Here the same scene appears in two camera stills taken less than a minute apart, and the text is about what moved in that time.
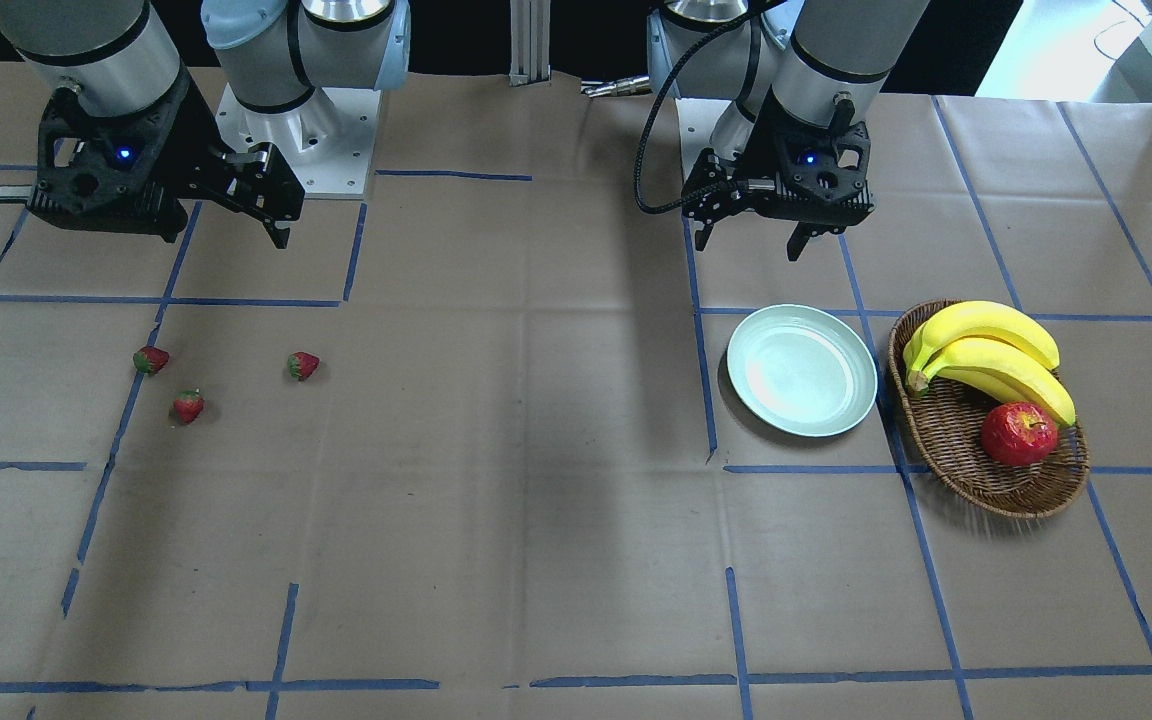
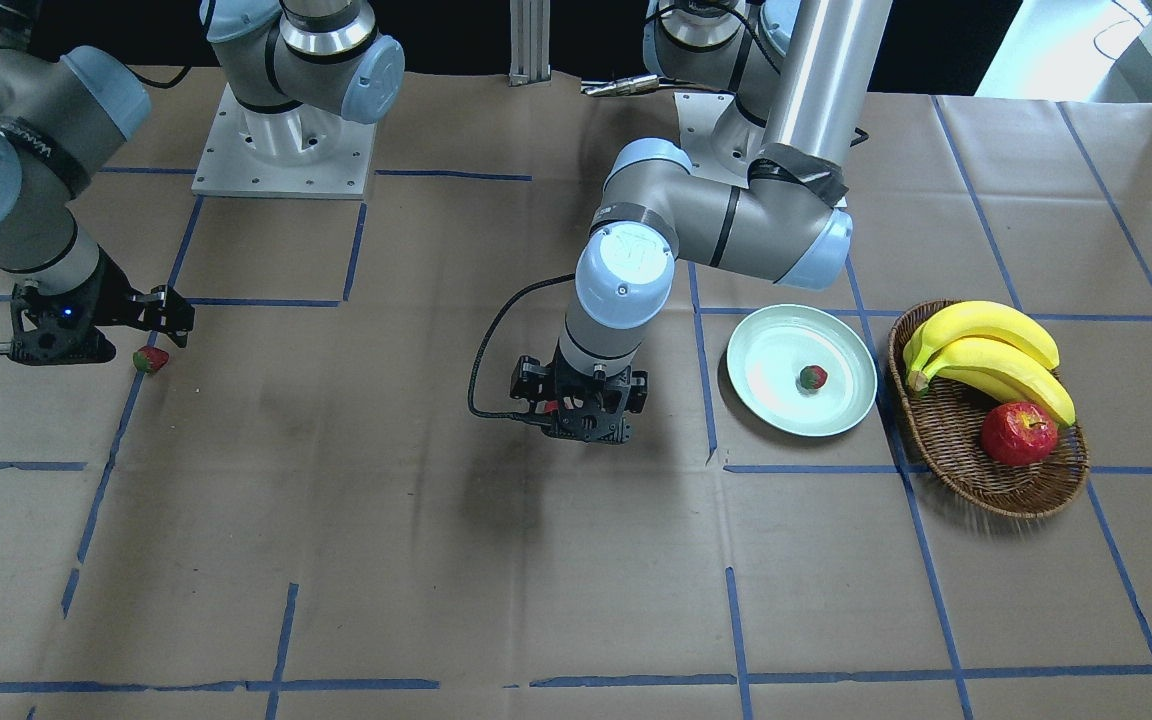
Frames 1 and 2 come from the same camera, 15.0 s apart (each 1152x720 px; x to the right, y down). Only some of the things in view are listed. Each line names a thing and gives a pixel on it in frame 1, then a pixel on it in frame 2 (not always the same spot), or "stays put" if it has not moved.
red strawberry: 302,365 to 813,377
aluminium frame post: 530,38 stays put
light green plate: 802,370 stays put
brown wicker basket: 947,421 stays put
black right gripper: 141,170 to 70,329
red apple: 1019,434 stays put
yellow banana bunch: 992,350 stays put
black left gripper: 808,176 to 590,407
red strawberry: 150,359 stays put
